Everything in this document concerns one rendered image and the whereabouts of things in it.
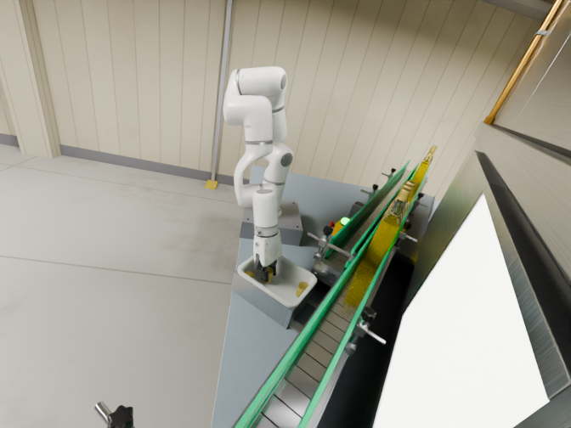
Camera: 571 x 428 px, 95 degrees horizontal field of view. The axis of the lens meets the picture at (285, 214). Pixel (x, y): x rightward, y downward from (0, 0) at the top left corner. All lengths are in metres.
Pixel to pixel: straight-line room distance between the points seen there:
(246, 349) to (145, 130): 2.92
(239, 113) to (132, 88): 2.60
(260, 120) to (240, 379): 0.68
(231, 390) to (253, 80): 0.83
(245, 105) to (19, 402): 1.49
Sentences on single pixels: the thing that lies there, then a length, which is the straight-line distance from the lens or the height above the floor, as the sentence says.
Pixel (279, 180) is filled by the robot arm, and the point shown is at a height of 1.01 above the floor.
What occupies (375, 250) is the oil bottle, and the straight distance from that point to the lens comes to 0.92.
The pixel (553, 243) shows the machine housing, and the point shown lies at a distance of 0.28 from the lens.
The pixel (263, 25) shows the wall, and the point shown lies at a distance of 3.05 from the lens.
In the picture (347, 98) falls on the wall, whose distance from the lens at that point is 3.18.
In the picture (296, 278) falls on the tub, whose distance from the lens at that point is 0.93.
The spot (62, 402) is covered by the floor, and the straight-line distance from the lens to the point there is 1.65.
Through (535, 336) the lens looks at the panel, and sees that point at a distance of 0.22.
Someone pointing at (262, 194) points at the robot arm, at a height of 1.08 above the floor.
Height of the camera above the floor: 1.41
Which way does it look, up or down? 29 degrees down
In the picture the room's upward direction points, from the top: 15 degrees clockwise
